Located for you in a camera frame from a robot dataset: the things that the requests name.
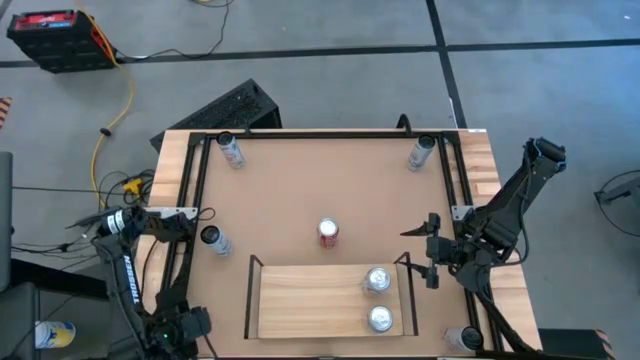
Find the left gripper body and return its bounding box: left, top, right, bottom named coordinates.
left=149, top=306, right=214, bottom=351

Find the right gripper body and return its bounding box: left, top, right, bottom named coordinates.
left=426, top=237, right=469, bottom=274

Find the silver Diet Coke can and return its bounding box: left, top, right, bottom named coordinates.
left=367, top=304, right=395, bottom=334
left=362, top=266, right=393, bottom=296

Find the slim white beverage can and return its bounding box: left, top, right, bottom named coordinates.
left=442, top=325, right=485, bottom=352
left=215, top=131, right=246, bottom=170
left=407, top=133, right=437, bottom=172
left=199, top=224, right=234, bottom=258

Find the red Coke can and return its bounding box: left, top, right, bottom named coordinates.
left=316, top=216, right=340, bottom=250

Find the silver mounting plate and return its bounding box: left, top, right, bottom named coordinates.
left=450, top=203, right=475, bottom=222
left=144, top=205, right=199, bottom=221

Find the white and yellow can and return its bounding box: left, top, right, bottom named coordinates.
left=33, top=319, right=77, bottom=350

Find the black floor beam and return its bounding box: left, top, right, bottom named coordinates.
left=9, top=257, right=114, bottom=304

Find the tan table mat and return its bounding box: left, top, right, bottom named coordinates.
left=177, top=132, right=479, bottom=357

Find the long black power brick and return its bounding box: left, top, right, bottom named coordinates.
left=66, top=212, right=106, bottom=230

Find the yellow plug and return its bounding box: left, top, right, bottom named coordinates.
left=121, top=175, right=145, bottom=195

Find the black box with striped corner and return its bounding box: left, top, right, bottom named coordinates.
left=538, top=328, right=617, bottom=360

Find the grey stand with round base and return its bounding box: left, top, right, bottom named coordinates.
left=593, top=169, right=640, bottom=239

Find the dark grey chair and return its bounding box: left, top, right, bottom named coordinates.
left=0, top=151, right=15, bottom=294

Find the black perforated computer case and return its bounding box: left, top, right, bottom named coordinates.
left=149, top=78, right=283, bottom=151

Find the red and black toolbox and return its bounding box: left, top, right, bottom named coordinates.
left=5, top=8, right=119, bottom=75

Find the black metal table frame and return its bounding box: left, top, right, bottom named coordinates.
left=119, top=128, right=541, bottom=360

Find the black floor cable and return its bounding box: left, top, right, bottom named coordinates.
left=115, top=0, right=236, bottom=64
left=12, top=185, right=126, bottom=196

